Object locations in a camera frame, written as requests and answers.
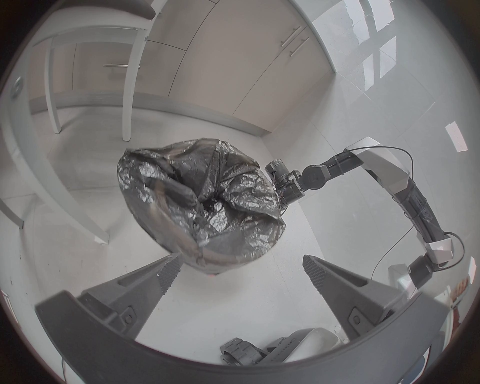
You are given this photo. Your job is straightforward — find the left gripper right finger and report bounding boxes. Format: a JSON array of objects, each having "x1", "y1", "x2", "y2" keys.
[{"x1": 302, "y1": 254, "x2": 409, "y2": 343}]

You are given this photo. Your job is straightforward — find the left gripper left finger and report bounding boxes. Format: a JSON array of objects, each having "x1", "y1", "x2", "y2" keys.
[{"x1": 77, "y1": 252, "x2": 184, "y2": 340}]

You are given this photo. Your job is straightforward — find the black plastic bag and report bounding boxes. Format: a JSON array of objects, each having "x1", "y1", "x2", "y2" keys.
[{"x1": 117, "y1": 138, "x2": 286, "y2": 276}]

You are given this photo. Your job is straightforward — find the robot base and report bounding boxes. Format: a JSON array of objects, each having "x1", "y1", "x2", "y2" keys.
[{"x1": 219, "y1": 327, "x2": 351, "y2": 366}]

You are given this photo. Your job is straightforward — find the beige cabinet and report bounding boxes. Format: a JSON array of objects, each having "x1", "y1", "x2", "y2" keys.
[{"x1": 28, "y1": 0, "x2": 337, "y2": 137}]

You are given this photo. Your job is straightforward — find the grey chair with white legs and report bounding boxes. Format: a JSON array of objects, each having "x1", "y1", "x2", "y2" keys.
[{"x1": 0, "y1": 0, "x2": 158, "y2": 246}]

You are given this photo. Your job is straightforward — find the black cable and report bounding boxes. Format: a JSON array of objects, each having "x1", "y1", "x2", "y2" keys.
[{"x1": 371, "y1": 145, "x2": 466, "y2": 282}]

